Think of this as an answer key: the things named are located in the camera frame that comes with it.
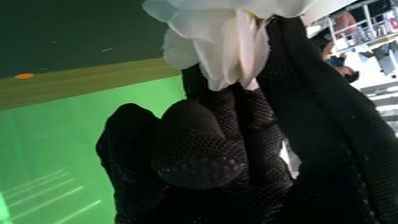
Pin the large white flower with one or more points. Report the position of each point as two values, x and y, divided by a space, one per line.
218 40

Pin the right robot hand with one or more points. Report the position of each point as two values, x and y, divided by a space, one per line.
200 156

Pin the person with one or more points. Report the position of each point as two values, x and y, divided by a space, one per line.
344 70

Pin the dark mat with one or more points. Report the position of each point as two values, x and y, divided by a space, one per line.
76 30

